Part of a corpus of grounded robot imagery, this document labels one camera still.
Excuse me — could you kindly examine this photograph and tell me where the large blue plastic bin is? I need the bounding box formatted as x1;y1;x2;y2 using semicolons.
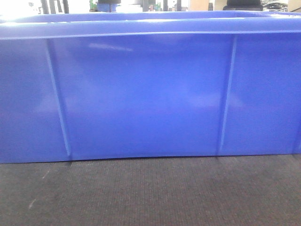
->
0;11;301;163

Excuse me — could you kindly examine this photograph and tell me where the dark conveyor belt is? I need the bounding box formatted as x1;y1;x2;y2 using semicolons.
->
0;155;301;226

